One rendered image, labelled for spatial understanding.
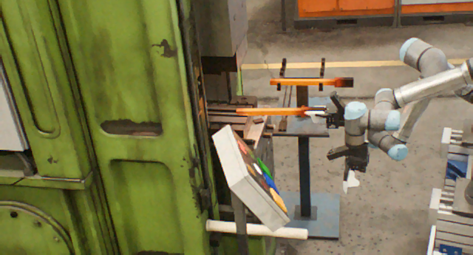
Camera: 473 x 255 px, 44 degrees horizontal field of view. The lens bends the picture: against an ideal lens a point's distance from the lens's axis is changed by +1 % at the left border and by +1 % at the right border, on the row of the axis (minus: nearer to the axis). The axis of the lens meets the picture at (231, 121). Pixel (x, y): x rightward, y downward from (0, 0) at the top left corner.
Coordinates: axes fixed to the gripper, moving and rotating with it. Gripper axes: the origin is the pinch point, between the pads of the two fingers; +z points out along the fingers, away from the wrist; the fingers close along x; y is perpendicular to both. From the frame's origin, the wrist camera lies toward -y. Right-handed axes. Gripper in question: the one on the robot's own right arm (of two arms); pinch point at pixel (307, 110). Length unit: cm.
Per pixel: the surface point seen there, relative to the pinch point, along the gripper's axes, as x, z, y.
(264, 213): -71, 6, -1
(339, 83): 35.2, -11.3, 5.5
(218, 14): -16, 30, -53
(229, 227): -39, 32, 37
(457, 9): 357, -98, 100
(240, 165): -68, 14, -19
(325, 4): 342, 28, 85
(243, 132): -12.1, 27.6, 5.0
